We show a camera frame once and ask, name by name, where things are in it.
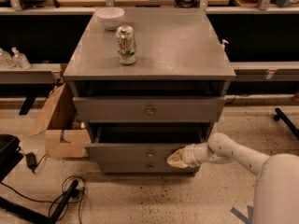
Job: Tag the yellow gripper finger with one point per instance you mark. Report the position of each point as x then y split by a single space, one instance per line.
175 160

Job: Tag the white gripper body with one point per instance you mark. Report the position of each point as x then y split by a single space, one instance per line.
188 157

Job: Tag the grey drawer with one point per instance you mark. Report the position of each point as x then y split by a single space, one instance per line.
140 109
141 143

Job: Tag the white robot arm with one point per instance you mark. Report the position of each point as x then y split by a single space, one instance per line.
276 193

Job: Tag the grey top drawer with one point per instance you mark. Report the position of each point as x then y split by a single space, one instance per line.
140 109

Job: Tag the black chair leg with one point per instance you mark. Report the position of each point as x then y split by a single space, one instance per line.
280 115

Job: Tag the white pump dispenser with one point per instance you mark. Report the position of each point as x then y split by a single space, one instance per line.
224 44

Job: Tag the brown cardboard box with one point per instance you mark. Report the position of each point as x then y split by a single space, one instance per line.
65 136

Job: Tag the green soda can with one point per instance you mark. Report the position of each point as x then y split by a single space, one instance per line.
126 46

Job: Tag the black power adapter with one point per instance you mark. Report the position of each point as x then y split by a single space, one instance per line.
31 161

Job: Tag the white ceramic bowl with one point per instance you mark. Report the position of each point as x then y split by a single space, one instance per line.
110 17

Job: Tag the black bin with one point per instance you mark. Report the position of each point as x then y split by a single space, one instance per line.
10 154

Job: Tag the black stand leg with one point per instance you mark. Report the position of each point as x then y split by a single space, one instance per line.
37 216

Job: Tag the clear sanitizer bottle right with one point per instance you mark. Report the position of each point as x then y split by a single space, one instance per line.
20 59

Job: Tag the clear sanitizer bottle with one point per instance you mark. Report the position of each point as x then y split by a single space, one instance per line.
6 59
20 59

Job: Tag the clear sanitizer bottle left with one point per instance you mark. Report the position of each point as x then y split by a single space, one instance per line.
6 59

